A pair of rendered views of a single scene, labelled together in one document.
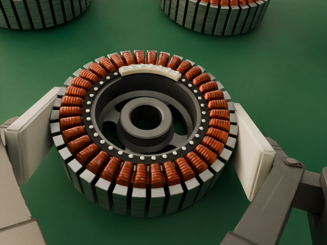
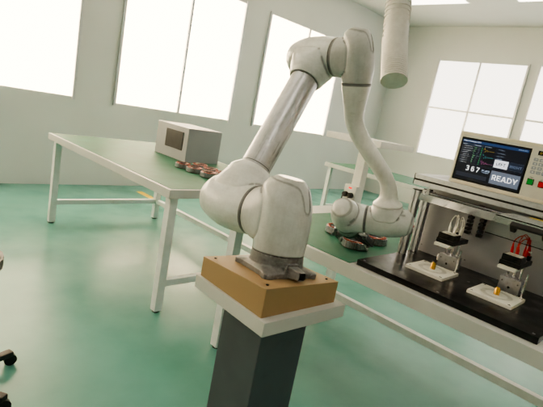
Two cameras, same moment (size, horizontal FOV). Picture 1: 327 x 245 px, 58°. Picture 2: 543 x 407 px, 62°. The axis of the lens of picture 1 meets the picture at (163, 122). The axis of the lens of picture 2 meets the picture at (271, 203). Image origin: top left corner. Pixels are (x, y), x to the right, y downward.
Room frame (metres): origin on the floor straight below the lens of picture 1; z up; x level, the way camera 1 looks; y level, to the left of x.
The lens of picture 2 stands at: (-1.75, -0.51, 1.26)
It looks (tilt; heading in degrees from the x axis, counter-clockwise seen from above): 12 degrees down; 27
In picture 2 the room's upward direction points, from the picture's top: 11 degrees clockwise
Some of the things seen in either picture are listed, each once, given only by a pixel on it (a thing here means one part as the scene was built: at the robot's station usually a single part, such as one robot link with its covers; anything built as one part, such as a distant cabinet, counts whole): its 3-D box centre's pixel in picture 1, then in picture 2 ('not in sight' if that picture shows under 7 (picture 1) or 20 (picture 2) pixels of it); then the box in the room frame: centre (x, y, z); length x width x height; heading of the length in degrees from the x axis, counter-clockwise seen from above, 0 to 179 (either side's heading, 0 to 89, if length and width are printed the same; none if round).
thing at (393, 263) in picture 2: not in sight; (462, 286); (0.03, -0.45, 0.76); 0.64 x 0.47 x 0.02; 73
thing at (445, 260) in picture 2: not in sight; (449, 261); (0.19, -0.37, 0.80); 0.08 x 0.05 x 0.06; 73
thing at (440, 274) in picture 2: not in sight; (431, 270); (0.05, -0.33, 0.78); 0.15 x 0.15 x 0.01; 73
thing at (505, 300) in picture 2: not in sight; (495, 295); (-0.02, -0.56, 0.78); 0.15 x 0.15 x 0.01; 73
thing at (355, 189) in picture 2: not in sight; (361, 177); (0.83, 0.25, 0.98); 0.37 x 0.35 x 0.46; 73
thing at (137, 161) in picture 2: not in sight; (161, 207); (0.88, 1.77, 0.38); 1.85 x 1.10 x 0.75; 73
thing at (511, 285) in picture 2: not in sight; (511, 284); (0.12, -0.60, 0.80); 0.08 x 0.05 x 0.06; 73
